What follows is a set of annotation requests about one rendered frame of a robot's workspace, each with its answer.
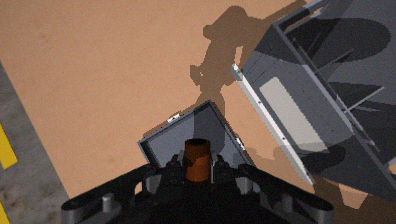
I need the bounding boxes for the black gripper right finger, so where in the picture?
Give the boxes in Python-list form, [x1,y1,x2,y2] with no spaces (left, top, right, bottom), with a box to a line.
[210,150,334,224]

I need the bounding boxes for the dark grey box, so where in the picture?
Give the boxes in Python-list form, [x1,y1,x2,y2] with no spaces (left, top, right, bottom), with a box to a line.
[240,0,396,203]

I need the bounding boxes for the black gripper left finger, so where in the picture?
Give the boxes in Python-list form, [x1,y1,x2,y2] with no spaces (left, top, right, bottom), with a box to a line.
[61,150,185,224]

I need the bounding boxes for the dark grey shallow tray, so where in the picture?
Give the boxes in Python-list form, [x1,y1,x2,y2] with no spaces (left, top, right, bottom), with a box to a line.
[137,99,251,169]

